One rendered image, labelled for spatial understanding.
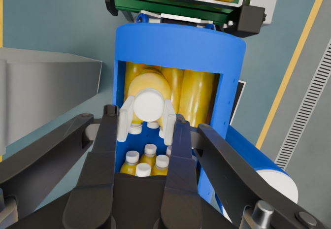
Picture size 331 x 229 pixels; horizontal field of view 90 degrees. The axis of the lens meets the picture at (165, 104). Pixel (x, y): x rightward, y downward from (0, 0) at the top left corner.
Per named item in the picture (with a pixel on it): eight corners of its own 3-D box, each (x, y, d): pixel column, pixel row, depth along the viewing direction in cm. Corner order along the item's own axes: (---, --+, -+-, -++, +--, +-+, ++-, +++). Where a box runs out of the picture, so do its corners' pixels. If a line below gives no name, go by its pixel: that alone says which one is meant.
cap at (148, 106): (146, 121, 23) (146, 126, 22) (129, 99, 22) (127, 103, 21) (169, 105, 23) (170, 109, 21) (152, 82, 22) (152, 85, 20)
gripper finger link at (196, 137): (177, 131, 13) (213, 134, 14) (172, 112, 18) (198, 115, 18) (174, 147, 14) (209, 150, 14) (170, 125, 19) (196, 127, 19)
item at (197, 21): (158, 32, 53) (159, 23, 41) (159, 23, 52) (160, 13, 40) (189, 36, 54) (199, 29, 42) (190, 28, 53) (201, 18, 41)
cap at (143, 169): (140, 168, 47) (141, 162, 46) (152, 173, 45) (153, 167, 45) (132, 176, 43) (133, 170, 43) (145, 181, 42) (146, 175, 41)
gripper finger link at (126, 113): (125, 142, 15) (116, 142, 15) (133, 117, 22) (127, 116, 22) (127, 111, 14) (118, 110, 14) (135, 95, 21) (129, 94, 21)
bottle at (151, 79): (148, 101, 42) (144, 136, 24) (130, 79, 40) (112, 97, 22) (170, 85, 41) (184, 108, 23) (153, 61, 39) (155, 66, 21)
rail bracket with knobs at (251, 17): (217, 35, 57) (230, 29, 47) (221, 12, 55) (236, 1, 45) (244, 39, 58) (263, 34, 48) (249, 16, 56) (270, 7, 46)
